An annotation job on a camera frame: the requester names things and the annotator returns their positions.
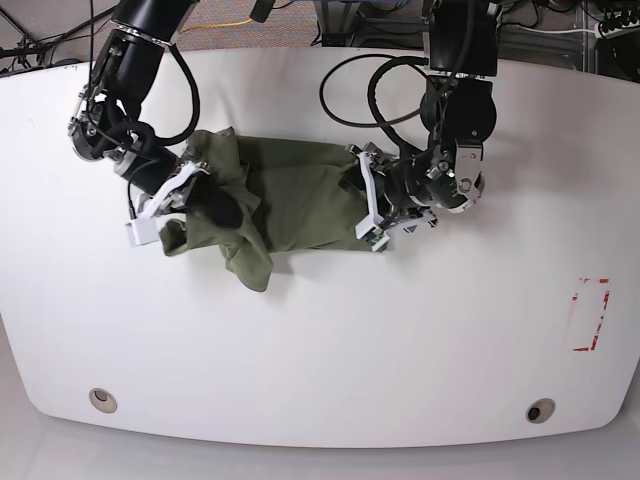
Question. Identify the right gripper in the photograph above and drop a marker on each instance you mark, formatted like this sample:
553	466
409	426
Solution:
200	195

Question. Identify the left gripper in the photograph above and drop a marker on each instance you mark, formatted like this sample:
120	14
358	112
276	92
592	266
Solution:
402	199

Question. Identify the olive green T-shirt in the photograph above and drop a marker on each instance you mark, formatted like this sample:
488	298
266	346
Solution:
293	196

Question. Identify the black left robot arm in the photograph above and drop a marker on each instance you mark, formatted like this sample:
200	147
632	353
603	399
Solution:
458	111

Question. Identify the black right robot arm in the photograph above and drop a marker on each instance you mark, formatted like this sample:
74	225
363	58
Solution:
107	121

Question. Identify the black tripod stand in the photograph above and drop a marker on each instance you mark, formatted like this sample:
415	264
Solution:
32	53

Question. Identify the red tape rectangle marking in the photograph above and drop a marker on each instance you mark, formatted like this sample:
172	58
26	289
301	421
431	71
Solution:
587	312

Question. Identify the white power strip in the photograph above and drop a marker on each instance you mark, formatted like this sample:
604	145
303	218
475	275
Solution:
613	27

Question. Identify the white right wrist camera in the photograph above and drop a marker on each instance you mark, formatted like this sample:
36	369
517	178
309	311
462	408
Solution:
150	220

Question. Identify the aluminium frame base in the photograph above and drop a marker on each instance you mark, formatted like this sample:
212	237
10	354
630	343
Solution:
339	21

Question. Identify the left table cable grommet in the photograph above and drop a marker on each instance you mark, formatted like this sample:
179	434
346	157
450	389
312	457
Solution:
103	401

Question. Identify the table cable grommet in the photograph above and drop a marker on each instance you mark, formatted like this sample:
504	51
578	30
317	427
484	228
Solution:
103	401
540	411

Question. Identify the right table cable grommet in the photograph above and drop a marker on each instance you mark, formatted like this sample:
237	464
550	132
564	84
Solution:
540	411

